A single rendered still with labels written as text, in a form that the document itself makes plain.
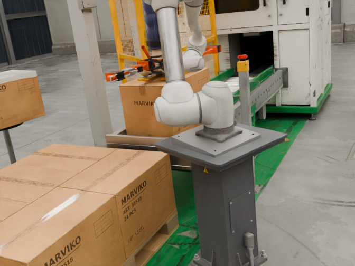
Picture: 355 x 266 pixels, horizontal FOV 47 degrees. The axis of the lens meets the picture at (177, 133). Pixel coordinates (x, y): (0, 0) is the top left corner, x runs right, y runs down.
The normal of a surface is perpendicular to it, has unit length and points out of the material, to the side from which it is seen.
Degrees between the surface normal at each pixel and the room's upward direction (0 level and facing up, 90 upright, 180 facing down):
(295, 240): 0
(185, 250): 0
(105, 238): 90
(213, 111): 93
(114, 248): 90
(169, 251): 0
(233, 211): 90
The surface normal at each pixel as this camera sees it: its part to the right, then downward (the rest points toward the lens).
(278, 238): -0.11, -0.94
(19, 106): 0.75, 0.12
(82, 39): -0.44, 0.33
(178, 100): 0.07, -0.11
